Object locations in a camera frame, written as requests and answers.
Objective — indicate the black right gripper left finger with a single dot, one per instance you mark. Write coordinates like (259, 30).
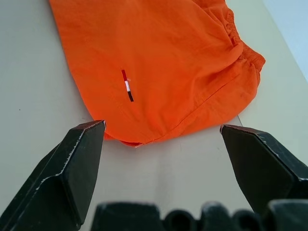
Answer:
(57, 178)

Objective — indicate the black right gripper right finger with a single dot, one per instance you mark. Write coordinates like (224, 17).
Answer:
(262, 168)

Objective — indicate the orange elastic-waist garment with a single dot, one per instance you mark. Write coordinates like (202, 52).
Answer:
(154, 55)

